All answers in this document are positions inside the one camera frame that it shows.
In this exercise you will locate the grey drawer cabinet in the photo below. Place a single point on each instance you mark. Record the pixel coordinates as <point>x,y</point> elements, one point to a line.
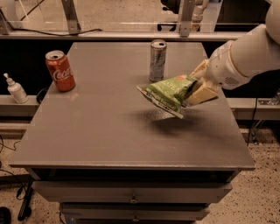
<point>104,130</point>

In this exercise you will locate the white pump bottle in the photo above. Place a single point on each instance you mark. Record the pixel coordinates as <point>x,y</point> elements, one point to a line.
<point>16,90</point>

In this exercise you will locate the grey drawer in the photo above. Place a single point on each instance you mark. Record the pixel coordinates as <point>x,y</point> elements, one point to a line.
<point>137,212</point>
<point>131,192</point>

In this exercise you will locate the silver redbull can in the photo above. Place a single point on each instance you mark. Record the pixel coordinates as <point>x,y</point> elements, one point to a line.
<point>158,49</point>

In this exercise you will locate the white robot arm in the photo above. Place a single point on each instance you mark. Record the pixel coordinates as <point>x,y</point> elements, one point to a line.
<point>261,45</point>

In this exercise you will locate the red coca-cola can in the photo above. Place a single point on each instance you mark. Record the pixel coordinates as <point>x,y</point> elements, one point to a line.
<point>60,70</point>

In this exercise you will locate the top grey drawer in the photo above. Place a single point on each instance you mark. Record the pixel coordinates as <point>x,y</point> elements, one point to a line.
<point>131,192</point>

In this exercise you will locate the right metal bracket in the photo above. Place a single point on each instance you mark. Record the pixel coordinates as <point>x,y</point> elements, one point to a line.
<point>185,17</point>

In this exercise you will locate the lower grey drawer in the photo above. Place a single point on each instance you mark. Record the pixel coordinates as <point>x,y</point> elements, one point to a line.
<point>137,212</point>

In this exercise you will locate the green jalapeno chip bag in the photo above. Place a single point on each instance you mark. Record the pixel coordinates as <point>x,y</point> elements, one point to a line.
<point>169,94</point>

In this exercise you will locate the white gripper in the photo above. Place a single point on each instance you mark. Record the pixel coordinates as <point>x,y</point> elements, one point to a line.
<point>222,67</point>

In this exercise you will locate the metal bracket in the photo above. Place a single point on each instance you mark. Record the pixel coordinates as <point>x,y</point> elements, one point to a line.
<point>73,24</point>
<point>185,17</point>

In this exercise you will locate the left metal bracket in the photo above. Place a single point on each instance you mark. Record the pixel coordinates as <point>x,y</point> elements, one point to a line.
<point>73,24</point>

